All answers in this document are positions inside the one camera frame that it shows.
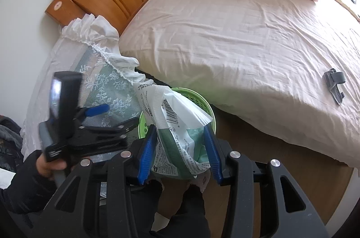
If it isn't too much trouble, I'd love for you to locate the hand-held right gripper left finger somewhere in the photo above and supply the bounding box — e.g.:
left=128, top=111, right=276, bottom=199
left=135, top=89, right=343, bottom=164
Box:
left=28, top=124, right=157, bottom=238

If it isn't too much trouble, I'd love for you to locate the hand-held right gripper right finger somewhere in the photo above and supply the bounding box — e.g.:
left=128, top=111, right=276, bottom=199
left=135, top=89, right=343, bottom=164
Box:
left=203, top=125, right=329, bottom=238

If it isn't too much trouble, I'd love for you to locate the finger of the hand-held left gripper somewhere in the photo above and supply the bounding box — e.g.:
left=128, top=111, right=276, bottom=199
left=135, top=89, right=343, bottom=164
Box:
left=84, top=117, right=140, bottom=136
left=74, top=104, right=110, bottom=127

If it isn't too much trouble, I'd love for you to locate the green plastic basket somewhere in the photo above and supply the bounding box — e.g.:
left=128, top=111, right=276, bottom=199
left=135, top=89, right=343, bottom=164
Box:
left=138, top=87, right=217, bottom=143

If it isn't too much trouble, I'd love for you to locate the white green plastic packet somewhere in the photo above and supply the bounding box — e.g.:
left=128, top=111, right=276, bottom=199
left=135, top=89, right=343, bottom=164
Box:
left=133, top=83, right=213, bottom=180

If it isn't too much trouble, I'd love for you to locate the person's left forearm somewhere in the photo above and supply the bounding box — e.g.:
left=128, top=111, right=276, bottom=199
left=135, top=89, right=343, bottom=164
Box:
left=0, top=149, right=61, bottom=216

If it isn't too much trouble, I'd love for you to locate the person's left hand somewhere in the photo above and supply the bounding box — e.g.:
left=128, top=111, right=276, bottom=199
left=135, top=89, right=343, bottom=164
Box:
left=36, top=155, right=71, bottom=181

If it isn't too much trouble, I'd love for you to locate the pink patterned cloth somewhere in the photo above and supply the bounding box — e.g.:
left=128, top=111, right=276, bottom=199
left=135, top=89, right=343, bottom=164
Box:
left=189, top=171, right=211, bottom=194

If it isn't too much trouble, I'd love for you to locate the person's dark trouser leg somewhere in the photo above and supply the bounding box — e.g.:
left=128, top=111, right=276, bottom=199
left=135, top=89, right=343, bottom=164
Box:
left=152, top=179, right=211, bottom=238

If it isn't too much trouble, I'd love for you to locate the dark padded jacket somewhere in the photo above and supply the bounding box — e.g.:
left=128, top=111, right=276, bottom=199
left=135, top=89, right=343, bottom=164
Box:
left=0, top=116, right=24, bottom=174

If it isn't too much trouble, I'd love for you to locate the bed with pink sheet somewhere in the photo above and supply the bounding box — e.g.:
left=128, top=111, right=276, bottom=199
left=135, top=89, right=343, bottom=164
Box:
left=118, top=0, right=360, bottom=169

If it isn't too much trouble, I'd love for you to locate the grey plastic clip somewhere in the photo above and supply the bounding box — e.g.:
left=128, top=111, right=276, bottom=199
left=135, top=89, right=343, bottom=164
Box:
left=323, top=69, right=347, bottom=106

